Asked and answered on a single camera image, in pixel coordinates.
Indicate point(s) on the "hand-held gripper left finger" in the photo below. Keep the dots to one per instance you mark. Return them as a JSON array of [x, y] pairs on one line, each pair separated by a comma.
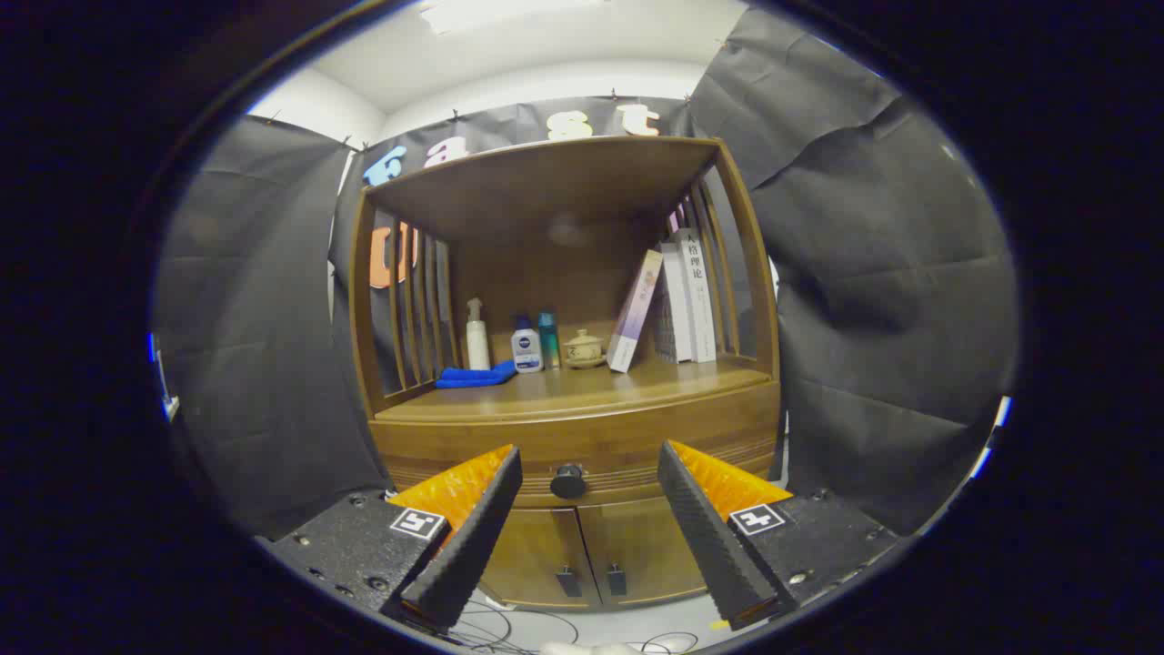
[[473, 546]]

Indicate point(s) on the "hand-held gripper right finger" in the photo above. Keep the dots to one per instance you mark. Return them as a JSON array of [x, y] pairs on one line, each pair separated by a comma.
[[714, 546]]

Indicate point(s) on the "black round drawer knob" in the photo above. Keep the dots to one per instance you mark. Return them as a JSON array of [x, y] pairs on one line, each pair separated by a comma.
[[568, 482]]

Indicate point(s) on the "wooden countertop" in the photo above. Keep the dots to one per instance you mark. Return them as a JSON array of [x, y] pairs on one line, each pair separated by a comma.
[[591, 387]]

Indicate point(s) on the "brown wooden cabinet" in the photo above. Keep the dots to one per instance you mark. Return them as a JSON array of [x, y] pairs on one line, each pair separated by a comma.
[[564, 182]]

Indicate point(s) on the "blue folded cloth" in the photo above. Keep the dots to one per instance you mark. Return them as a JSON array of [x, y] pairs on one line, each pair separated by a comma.
[[473, 377]]

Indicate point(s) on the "white pump bottle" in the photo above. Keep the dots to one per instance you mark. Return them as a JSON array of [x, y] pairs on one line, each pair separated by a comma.
[[478, 350]]

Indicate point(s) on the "white bottle with blue cap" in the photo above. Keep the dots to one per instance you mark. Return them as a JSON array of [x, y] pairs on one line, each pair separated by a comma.
[[526, 350]]

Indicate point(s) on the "teal translucent bottle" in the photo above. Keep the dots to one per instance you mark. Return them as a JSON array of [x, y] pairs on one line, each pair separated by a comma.
[[549, 346]]

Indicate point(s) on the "beige lidded teacup with saucer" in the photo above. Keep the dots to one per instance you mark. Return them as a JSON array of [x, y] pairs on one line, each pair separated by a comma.
[[583, 348]]

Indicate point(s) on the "grey patterned book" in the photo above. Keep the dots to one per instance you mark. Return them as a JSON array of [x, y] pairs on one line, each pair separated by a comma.
[[675, 318]]

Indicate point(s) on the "purple cover book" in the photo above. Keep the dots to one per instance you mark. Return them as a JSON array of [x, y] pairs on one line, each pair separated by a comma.
[[634, 314]]

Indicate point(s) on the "thick white book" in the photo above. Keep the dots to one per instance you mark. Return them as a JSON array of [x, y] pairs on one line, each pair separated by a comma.
[[698, 300]]

